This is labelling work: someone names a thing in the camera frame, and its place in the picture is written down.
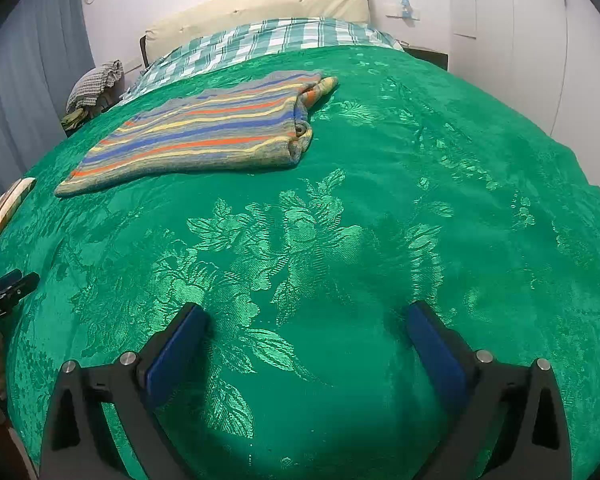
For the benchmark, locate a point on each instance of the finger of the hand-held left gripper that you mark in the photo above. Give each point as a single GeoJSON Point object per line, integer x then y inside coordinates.
{"type": "Point", "coordinates": [17, 284]}

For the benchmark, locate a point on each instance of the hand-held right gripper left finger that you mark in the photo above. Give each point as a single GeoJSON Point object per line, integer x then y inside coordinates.
{"type": "Point", "coordinates": [172, 355]}

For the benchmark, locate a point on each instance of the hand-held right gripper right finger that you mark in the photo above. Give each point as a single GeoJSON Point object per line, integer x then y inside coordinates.
{"type": "Point", "coordinates": [437, 355]}

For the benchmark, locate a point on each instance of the striped knitted sweater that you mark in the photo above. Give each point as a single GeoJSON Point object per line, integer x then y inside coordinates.
{"type": "Point", "coordinates": [200, 127]}

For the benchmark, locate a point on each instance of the cream and orange patterned pillow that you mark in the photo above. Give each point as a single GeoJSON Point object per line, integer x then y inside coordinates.
{"type": "Point", "coordinates": [2, 207]}

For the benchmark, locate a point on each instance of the green floral bedspread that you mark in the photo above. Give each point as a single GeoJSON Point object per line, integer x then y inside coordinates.
{"type": "Point", "coordinates": [330, 240]}

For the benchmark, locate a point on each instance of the blue-grey curtain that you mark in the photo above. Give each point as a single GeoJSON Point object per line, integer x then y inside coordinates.
{"type": "Point", "coordinates": [25, 70]}

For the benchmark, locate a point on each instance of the grey checked cloth pile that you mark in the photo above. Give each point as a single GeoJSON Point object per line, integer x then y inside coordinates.
{"type": "Point", "coordinates": [92, 82]}

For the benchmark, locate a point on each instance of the teal checked bed sheet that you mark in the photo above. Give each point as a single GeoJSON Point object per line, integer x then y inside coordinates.
{"type": "Point", "coordinates": [265, 45]}

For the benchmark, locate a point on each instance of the white wardrobe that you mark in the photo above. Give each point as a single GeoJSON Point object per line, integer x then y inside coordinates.
{"type": "Point", "coordinates": [520, 40]}

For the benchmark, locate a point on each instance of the cream padded headboard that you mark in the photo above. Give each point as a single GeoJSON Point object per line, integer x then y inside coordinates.
{"type": "Point", "coordinates": [260, 7]}

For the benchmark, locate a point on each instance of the blue wall fixture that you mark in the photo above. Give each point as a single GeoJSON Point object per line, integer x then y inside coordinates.
{"type": "Point", "coordinates": [405, 9]}

